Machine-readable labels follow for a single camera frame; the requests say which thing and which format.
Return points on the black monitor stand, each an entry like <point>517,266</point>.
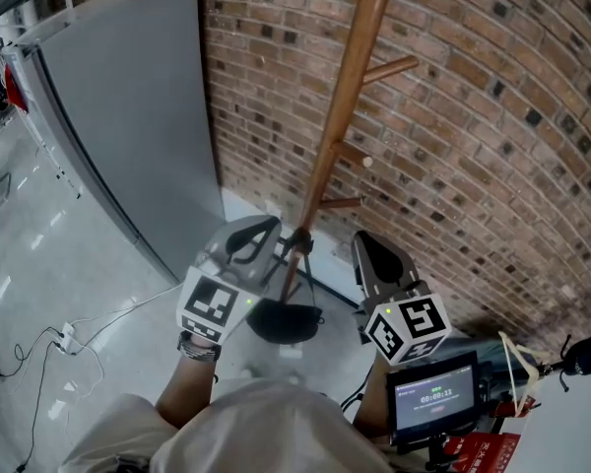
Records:
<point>431,453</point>

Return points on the white power strip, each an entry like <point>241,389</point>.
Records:
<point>66,337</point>

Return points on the small black monitor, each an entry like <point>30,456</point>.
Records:
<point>436,394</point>

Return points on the person's left forearm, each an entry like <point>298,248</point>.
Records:
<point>187,382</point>

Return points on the red box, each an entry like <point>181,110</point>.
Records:
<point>482,453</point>

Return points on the wooden coat rack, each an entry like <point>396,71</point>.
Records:
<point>347,67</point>

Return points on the metal shelf frame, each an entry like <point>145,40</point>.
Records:
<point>24,22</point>

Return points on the red cloth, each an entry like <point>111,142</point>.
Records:
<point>16,89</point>

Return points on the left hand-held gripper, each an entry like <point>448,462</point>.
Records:
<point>204,303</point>

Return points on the black bag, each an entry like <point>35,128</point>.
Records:
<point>588,355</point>

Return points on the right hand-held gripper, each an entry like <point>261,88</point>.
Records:
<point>409,328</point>

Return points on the grey cabinet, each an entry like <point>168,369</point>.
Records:
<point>128,116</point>

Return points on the white clothes hanger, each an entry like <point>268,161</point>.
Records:
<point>519,362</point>

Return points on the black backpack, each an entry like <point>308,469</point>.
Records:
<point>285,320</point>

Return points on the person's right forearm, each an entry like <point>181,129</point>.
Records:
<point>372,402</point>

